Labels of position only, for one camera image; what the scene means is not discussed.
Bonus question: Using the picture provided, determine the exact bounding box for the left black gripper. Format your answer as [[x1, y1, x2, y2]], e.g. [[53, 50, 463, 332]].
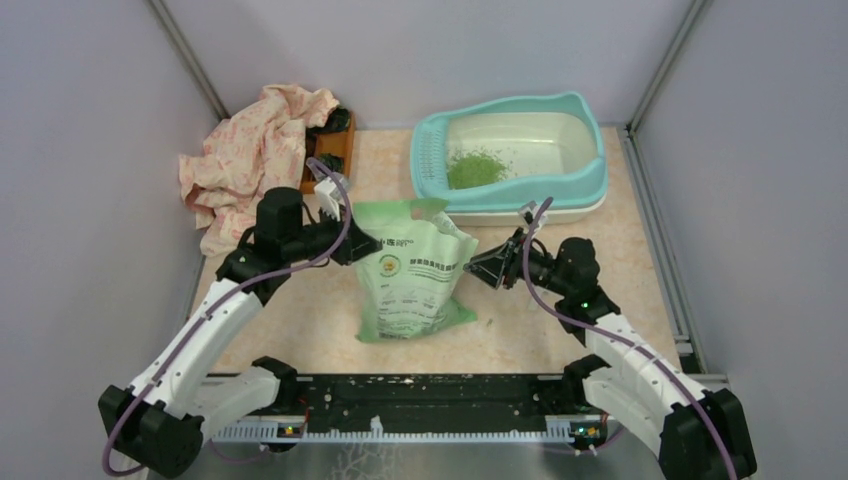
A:
[[283, 202, 382, 265]]

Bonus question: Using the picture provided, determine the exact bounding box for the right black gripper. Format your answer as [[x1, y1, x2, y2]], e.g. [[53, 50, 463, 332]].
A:
[[464, 226, 571, 297]]

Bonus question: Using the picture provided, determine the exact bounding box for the green litter bag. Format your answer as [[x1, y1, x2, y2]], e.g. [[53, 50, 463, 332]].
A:
[[353, 198, 478, 343]]

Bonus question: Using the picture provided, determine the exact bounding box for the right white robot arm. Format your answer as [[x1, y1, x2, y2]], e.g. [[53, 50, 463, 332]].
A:
[[464, 229, 758, 479]]

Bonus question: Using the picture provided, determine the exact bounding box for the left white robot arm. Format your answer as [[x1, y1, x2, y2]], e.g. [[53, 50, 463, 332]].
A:
[[98, 179, 381, 479]]

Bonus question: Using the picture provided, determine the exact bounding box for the green litter pile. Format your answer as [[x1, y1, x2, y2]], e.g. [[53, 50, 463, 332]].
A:
[[447, 148, 511, 190]]

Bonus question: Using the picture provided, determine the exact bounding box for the teal litter box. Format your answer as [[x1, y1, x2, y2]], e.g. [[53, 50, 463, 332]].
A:
[[410, 91, 609, 226]]

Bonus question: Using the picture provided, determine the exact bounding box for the dark plant near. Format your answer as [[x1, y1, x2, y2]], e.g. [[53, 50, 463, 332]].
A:
[[318, 153, 345, 173]]

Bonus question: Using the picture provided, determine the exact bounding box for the dark plant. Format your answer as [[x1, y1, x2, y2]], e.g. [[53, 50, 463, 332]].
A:
[[321, 107, 351, 134], [318, 153, 345, 173]]

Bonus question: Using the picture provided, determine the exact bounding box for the wooden tray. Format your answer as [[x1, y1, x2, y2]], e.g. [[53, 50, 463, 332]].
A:
[[305, 110, 356, 177]]

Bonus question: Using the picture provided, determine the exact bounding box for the dark plant far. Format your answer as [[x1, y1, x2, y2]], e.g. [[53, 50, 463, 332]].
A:
[[321, 107, 351, 134]]

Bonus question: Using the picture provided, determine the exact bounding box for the pink patterned cloth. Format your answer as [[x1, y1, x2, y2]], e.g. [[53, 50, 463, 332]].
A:
[[178, 84, 340, 257]]

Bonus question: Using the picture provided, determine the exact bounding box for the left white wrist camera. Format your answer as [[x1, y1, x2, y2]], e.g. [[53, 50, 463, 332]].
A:
[[314, 172, 349, 222]]

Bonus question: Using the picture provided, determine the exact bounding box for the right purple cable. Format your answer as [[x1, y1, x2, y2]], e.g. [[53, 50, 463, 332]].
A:
[[521, 196, 740, 480]]

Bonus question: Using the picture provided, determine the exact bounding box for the purple cable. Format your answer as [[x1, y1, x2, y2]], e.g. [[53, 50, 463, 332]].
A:
[[521, 196, 740, 480], [100, 156, 354, 478]]

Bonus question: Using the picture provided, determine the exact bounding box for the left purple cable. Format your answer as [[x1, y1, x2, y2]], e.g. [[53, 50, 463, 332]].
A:
[[100, 156, 354, 478]]

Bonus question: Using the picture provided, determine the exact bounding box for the white slotted cable duct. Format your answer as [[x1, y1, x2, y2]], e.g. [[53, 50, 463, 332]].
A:
[[212, 417, 575, 444]]

